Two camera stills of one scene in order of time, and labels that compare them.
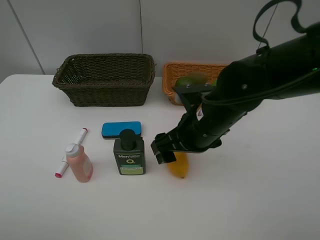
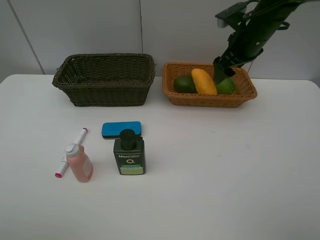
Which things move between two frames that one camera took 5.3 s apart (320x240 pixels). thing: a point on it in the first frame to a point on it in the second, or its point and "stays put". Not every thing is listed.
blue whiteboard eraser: x=112 y=130 stays put
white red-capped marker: x=64 y=163 stays put
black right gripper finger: x=165 y=157 to x=219 y=70
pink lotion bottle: x=79 y=162 stays put
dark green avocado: x=184 y=81 stays put
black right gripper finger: x=163 y=142 to x=229 y=71
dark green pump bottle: x=129 y=151 stays put
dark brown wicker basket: x=106 y=80 stays put
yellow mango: x=180 y=167 to x=203 y=83
